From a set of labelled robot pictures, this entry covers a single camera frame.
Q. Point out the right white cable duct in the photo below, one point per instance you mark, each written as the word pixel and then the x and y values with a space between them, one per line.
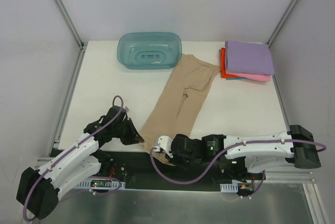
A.
pixel 229 188

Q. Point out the folded pink t shirt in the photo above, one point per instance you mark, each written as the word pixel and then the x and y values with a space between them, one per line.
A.
pixel 255 77

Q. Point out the teal plastic basin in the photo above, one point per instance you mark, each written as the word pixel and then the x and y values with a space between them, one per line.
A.
pixel 149 50

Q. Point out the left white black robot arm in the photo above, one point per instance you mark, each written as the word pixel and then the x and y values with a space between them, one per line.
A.
pixel 40 190

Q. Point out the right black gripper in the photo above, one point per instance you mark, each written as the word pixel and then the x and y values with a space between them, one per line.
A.
pixel 177 153

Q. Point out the folded purple t shirt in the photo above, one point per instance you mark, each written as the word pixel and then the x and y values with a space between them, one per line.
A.
pixel 248 57

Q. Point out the white cable duct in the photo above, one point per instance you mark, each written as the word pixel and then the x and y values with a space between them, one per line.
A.
pixel 229 188
pixel 98 184

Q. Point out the right aluminium frame post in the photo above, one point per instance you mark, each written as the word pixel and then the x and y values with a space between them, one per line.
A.
pixel 282 21

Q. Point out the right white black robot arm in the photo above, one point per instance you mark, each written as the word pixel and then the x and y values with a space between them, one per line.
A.
pixel 296 146

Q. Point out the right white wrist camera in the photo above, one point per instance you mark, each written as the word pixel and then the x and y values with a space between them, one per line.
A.
pixel 163 143

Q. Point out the beige t shirt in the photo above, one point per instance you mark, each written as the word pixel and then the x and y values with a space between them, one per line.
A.
pixel 181 101

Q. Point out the folded teal t shirt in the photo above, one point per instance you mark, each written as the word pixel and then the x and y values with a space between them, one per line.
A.
pixel 235 79

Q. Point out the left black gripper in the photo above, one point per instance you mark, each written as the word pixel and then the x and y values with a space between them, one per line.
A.
pixel 128 132

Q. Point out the left white cable duct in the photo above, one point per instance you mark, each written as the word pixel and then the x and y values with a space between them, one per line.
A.
pixel 98 184

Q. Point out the folded orange t shirt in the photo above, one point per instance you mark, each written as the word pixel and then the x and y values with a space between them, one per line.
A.
pixel 224 75

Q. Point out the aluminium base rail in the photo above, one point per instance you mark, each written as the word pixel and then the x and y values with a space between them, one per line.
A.
pixel 301 175

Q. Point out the left aluminium frame post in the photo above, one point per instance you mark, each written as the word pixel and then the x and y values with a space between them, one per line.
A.
pixel 69 23

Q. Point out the aluminium frame post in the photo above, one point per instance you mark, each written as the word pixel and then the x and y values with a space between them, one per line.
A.
pixel 282 21
pixel 69 23

